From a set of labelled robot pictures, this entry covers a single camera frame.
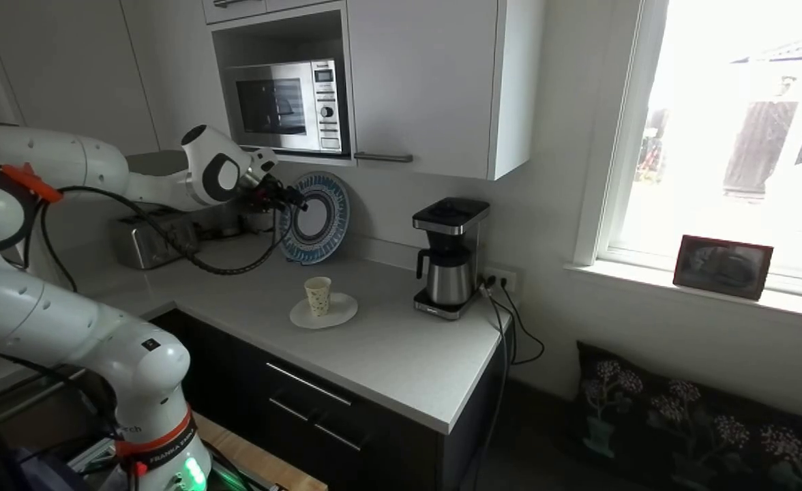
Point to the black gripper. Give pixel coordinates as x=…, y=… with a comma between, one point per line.
x=269, y=193

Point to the stainless steel microwave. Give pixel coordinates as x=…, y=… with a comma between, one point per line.
x=283, y=107

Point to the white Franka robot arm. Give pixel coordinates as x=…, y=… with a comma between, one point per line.
x=48, y=317

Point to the blue patterned decorative plate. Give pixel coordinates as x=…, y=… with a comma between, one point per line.
x=316, y=220

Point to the small metal kettle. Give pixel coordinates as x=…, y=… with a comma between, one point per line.
x=222, y=224

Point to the dotted paper cup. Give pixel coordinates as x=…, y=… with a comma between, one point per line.
x=318, y=295

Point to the white saucer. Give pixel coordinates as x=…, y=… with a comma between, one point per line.
x=342, y=311

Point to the silver toaster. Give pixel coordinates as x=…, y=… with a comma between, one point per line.
x=151, y=242

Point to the black steel coffee maker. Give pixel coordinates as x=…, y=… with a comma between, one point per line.
x=449, y=264

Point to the dark base cabinet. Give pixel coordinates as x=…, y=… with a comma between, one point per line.
x=329, y=426

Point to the wooden board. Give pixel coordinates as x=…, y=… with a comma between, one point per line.
x=256, y=459

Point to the white framed window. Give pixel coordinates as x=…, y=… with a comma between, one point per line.
x=739, y=138

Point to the dark floral cushion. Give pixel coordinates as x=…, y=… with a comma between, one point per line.
x=692, y=426

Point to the white wall power outlet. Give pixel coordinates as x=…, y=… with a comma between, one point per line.
x=501, y=277

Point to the dark picture frame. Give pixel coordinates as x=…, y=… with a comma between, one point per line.
x=722, y=269

